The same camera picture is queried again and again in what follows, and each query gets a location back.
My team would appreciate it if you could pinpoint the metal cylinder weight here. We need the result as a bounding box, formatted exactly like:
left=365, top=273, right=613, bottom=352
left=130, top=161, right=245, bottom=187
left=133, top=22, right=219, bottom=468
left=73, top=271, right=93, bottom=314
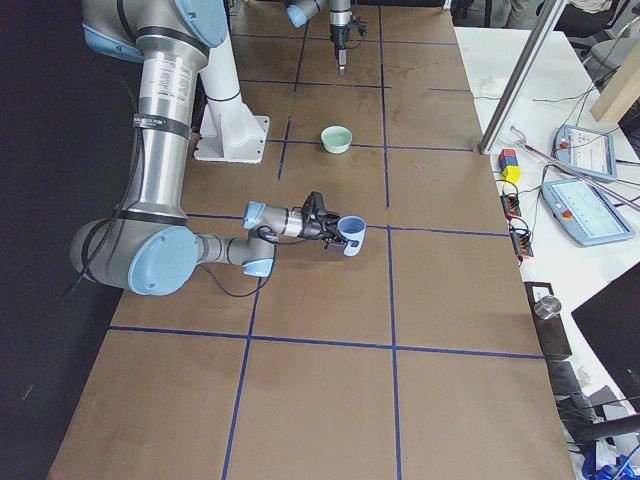
left=533, top=295, right=562, bottom=321

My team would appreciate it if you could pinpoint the light green bowl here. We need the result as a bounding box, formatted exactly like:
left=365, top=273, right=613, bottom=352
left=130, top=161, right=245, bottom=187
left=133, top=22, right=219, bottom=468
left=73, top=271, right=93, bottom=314
left=320, top=125, right=353, bottom=154

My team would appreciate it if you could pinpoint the black monitor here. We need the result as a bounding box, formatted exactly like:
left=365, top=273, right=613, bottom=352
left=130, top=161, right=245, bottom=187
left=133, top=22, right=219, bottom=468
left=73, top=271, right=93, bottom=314
left=572, top=264, right=639, bottom=397

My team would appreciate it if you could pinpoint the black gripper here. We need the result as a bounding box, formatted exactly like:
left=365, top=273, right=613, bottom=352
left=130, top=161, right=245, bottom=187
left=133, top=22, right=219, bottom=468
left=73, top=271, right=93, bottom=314
left=299, top=212, right=361, bottom=253
left=330, top=23, right=351, bottom=77

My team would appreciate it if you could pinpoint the blue block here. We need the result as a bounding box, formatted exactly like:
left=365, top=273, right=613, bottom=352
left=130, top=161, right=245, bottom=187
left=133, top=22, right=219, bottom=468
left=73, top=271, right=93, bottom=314
left=498, top=157, right=519, bottom=171

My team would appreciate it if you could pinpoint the blue plastic cup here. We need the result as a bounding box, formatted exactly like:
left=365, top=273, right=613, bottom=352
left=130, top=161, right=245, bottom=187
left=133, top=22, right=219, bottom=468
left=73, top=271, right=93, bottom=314
left=337, top=215, right=367, bottom=257

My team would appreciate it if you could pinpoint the yellow block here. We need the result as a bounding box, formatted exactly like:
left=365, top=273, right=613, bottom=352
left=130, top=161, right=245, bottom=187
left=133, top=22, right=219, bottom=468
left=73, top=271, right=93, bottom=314
left=501, top=165, right=521, bottom=184

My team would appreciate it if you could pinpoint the near teach pendant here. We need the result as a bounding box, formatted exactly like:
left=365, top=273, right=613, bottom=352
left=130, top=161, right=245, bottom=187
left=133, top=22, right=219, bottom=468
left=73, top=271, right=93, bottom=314
left=541, top=179, right=635, bottom=247

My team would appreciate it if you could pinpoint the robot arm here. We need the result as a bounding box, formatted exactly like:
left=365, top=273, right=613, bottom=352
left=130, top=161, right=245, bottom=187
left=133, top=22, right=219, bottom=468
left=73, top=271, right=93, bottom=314
left=284, top=0, right=353, bottom=76
left=70, top=1, right=366, bottom=296

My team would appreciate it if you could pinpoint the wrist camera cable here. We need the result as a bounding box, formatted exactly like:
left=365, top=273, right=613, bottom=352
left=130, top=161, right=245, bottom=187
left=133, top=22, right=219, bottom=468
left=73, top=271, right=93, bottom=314
left=202, top=224, right=321, bottom=297

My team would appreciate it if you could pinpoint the teach pendant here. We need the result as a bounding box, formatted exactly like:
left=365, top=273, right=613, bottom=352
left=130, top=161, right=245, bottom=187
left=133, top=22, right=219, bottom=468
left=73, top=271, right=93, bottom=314
left=541, top=179, right=635, bottom=247
left=552, top=125, right=618, bottom=181

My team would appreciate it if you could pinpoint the red block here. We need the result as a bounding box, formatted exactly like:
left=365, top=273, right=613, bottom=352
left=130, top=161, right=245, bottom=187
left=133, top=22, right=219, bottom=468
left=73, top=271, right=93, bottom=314
left=499, top=148, right=517, bottom=163

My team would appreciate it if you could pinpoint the far teach pendant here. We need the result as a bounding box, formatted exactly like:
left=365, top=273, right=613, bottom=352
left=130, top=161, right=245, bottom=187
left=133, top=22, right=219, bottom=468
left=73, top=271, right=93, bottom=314
left=552, top=125, right=618, bottom=181

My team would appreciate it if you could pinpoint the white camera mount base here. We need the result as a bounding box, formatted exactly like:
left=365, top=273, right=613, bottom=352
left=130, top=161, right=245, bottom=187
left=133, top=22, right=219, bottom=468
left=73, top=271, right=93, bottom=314
left=194, top=38, right=270, bottom=164

